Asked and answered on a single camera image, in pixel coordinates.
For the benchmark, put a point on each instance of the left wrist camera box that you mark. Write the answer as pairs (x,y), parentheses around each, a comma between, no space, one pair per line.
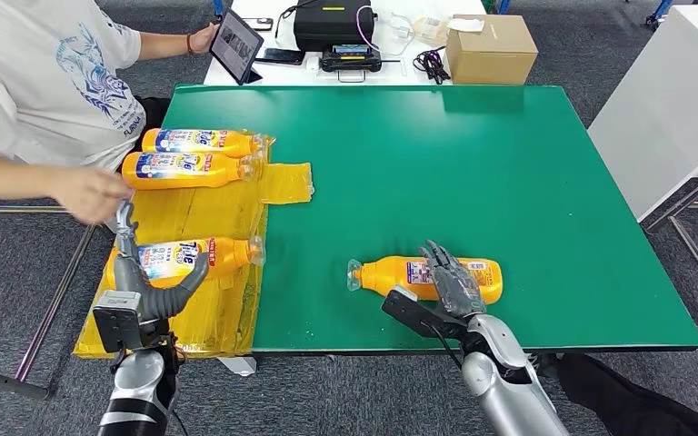
(117,322)

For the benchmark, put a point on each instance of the person's foot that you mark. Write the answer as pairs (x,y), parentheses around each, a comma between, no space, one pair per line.
(544,364)

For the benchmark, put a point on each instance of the white tissue paper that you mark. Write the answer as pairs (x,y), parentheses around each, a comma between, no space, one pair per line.
(466,24)

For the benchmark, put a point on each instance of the person's right hand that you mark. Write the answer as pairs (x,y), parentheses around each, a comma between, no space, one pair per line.
(90,192)

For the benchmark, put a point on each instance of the person's left forearm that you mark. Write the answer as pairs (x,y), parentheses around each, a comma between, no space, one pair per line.
(162,43)

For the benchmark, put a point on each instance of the orange detergent bottle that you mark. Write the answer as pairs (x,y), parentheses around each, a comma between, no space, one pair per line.
(174,177)
(228,256)
(391,280)
(204,144)

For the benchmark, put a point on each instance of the white power adapter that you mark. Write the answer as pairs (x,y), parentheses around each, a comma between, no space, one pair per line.
(313,62)

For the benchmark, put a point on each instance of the white table foot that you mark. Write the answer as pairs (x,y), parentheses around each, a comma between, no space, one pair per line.
(237,366)

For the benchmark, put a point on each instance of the person's leg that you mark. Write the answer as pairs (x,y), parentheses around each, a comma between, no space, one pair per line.
(626,400)

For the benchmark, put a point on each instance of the clear plastic bag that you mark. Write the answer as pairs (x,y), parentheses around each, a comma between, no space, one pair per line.
(432,27)

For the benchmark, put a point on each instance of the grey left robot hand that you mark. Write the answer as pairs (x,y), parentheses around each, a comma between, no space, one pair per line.
(144,289)

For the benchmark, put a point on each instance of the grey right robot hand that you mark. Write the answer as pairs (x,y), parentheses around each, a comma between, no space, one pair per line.
(454,286)

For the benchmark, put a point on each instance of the black tablet computer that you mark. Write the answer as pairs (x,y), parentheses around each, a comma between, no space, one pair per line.
(236,45)

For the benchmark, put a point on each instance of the brown cardboard box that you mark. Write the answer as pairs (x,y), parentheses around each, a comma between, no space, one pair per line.
(495,55)

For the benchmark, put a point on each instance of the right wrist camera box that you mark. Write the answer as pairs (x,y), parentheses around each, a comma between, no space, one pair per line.
(415,313)

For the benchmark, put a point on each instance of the white desk with metal legs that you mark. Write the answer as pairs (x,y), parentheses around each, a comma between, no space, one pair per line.
(656,108)

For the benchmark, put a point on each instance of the yellow taped cardboard mat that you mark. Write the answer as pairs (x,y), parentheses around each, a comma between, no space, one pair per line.
(228,325)

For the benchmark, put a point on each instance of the person's right forearm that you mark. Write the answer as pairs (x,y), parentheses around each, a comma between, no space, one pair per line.
(12,177)

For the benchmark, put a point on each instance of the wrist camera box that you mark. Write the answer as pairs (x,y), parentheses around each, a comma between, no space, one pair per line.
(117,322)
(415,313)

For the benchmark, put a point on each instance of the black carry bag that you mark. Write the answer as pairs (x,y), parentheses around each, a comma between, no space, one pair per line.
(334,27)

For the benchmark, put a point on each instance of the person's left hand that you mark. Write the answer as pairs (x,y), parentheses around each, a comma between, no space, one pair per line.
(204,37)

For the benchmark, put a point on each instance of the red wrist band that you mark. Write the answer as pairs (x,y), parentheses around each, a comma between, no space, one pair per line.
(189,43)

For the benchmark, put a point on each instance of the black remote controller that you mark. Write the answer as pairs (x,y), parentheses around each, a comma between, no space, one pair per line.
(351,59)

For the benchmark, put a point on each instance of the person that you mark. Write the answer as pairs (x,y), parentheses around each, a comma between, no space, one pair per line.
(36,90)

